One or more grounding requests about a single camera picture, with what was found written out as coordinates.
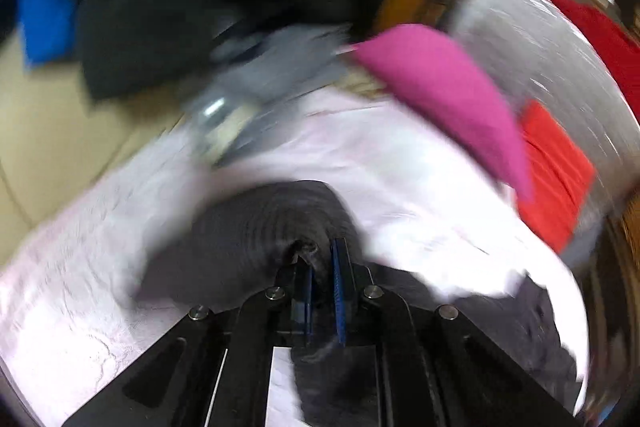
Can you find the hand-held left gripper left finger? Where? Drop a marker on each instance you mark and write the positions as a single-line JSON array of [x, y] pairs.
[[304, 292]]

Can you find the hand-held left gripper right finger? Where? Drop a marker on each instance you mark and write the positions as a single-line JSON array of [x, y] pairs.
[[340, 287]]

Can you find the black ribbed garment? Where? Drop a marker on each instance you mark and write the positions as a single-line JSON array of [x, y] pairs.
[[250, 237]]

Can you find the pale pink embossed blanket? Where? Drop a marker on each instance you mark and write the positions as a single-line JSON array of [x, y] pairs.
[[390, 157]]

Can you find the clear plastic bag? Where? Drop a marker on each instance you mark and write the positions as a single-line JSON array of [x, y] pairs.
[[220, 122]]

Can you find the magenta pillow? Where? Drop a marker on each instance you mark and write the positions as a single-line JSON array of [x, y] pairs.
[[445, 97]]

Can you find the grey cloth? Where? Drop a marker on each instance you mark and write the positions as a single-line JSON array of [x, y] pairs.
[[285, 57]]

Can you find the orange-red cushion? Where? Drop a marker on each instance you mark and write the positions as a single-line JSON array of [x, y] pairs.
[[550, 177]]

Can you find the beige sofa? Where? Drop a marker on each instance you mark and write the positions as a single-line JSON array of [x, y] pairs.
[[65, 137]]

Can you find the silver foil insulation mat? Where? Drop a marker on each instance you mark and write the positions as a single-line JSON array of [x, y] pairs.
[[545, 52]]

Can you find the dark red cloth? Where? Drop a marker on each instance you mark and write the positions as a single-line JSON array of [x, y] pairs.
[[600, 32]]

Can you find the bright blue cloth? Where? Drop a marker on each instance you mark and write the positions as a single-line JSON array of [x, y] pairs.
[[45, 12]]

